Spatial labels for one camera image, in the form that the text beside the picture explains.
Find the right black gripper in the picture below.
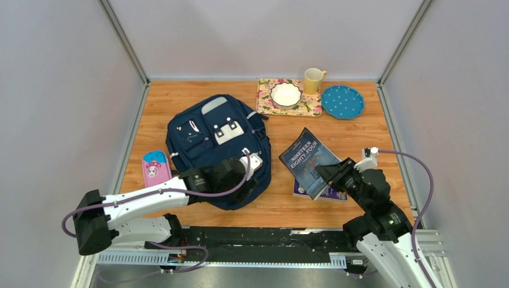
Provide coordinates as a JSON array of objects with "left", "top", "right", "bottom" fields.
[{"left": 313, "top": 157, "right": 369, "bottom": 212}]

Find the purple illustrated book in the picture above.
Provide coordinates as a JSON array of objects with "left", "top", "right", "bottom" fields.
[{"left": 292, "top": 180, "right": 348, "bottom": 202}]

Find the dark blue novel book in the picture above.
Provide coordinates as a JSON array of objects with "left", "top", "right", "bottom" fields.
[{"left": 279, "top": 127, "right": 340, "bottom": 200}]

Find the navy blue school backpack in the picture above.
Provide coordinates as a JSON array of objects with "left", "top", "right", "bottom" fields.
[{"left": 166, "top": 94, "right": 272, "bottom": 210}]

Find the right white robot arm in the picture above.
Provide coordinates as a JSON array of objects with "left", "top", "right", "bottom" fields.
[{"left": 315, "top": 158, "right": 442, "bottom": 287}]

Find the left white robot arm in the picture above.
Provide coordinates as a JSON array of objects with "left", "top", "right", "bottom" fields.
[{"left": 69, "top": 154, "right": 264, "bottom": 256}]

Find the pink cartoon pencil case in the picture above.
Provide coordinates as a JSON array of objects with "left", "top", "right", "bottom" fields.
[{"left": 142, "top": 150, "right": 172, "bottom": 187}]

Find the floral placemat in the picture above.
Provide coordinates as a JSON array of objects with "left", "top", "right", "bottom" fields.
[{"left": 255, "top": 78, "right": 322, "bottom": 117}]

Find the blue polka dot plate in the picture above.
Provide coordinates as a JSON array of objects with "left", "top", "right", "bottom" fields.
[{"left": 321, "top": 85, "right": 365, "bottom": 119}]

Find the white scalloped bowl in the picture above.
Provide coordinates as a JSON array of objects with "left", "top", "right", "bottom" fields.
[{"left": 270, "top": 83, "right": 302, "bottom": 110}]

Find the yellow mug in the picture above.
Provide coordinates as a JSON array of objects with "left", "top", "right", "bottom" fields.
[{"left": 303, "top": 68, "right": 328, "bottom": 94}]

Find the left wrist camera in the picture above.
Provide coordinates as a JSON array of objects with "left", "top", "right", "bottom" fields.
[{"left": 239, "top": 148, "right": 263, "bottom": 180}]

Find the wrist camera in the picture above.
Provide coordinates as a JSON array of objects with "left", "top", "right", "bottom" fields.
[
  {"left": 239, "top": 148, "right": 263, "bottom": 180},
  {"left": 354, "top": 147, "right": 379, "bottom": 172}
]

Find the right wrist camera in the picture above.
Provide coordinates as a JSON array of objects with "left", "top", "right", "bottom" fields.
[{"left": 354, "top": 147, "right": 379, "bottom": 172}]

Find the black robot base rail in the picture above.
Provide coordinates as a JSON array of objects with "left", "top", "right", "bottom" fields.
[{"left": 145, "top": 226, "right": 369, "bottom": 274}]

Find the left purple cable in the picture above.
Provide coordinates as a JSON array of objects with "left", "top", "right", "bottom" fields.
[{"left": 61, "top": 150, "right": 252, "bottom": 275}]

